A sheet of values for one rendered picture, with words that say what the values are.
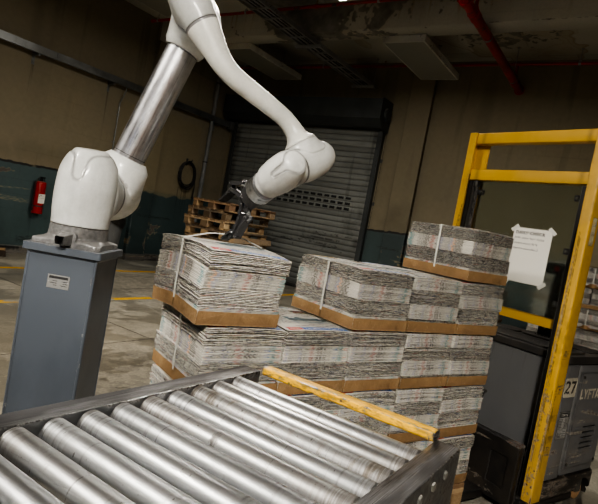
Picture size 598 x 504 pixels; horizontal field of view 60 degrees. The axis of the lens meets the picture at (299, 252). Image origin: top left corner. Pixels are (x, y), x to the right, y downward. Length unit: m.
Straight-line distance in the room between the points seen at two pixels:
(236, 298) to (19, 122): 7.19
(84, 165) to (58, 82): 7.36
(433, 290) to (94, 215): 1.31
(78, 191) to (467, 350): 1.70
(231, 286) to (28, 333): 0.56
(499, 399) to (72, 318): 2.23
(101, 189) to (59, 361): 0.48
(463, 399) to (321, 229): 7.32
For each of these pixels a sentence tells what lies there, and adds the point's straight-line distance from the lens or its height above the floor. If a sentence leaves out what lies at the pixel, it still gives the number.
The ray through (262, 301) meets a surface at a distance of 1.63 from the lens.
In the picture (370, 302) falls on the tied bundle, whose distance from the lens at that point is 1.92.
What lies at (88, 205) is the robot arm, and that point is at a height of 1.12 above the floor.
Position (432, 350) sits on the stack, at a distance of 2.25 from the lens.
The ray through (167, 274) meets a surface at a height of 0.93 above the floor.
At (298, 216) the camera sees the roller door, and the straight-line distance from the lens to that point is 9.82.
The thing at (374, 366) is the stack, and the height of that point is 0.70.
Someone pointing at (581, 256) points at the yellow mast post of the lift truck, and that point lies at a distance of 2.67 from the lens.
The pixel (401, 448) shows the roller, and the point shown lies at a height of 0.80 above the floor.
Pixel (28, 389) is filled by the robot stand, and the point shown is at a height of 0.60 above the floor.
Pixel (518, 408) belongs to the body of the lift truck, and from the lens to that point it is 3.00.
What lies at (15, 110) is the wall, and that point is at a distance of 8.54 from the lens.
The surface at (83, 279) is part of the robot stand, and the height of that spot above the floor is 0.92.
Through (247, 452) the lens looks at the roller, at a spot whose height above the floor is 0.79.
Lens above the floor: 1.17
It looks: 3 degrees down
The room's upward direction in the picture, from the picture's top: 10 degrees clockwise
